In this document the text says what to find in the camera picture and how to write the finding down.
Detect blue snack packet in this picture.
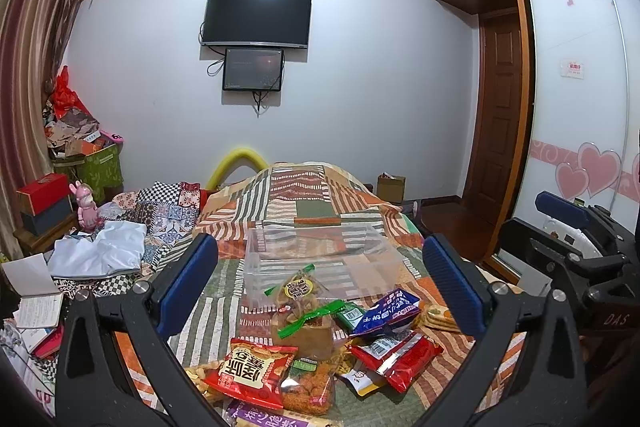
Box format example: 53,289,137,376
349,288,421,337

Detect red gift box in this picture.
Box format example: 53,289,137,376
16,173,70,216

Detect open notebook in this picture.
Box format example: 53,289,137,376
1,254,64,329

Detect yellow small snack packet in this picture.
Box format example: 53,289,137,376
338,363,387,398

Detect small wall monitor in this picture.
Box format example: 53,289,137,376
222,48,284,92

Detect patchwork striped bed quilt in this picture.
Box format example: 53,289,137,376
112,160,528,427

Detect wooden wardrobe with heart doors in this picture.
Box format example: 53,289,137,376
438,0,639,231

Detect clear bag brown biscuits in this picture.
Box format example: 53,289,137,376
270,299,345,361

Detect black wall television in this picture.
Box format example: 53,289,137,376
202,0,312,49

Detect pink plush toy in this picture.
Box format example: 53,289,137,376
70,181,102,232

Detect green pea snack packet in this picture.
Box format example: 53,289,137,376
333,301,366,334

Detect white plastic bag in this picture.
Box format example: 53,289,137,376
48,221,146,280

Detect red plastic bag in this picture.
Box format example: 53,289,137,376
49,65,90,119

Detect green storage box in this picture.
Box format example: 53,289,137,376
52,144,124,205

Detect clear bag green ribbon cookies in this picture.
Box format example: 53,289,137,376
264,265,332,319

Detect peanut snack clear bag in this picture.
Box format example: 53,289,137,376
184,361,224,404

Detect checkered patterned blanket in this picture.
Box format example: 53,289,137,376
53,181,203,297

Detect large red cracker bag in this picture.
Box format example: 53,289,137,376
204,338,298,411

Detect cardboard box on floor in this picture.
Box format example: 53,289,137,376
376,172,406,204

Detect clear bag fried snacks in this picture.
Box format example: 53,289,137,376
280,353,341,416

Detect brown wooden door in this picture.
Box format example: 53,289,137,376
464,12,522,223

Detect red foil snack bag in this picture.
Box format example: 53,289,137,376
349,331,444,393

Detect orange biscuit packet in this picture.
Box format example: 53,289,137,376
420,303,461,334

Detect purple coconut roll pack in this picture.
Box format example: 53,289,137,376
224,400,344,427

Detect clear plastic storage bin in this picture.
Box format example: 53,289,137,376
244,223,408,309

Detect striped pink curtain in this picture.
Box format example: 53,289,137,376
1,0,80,260

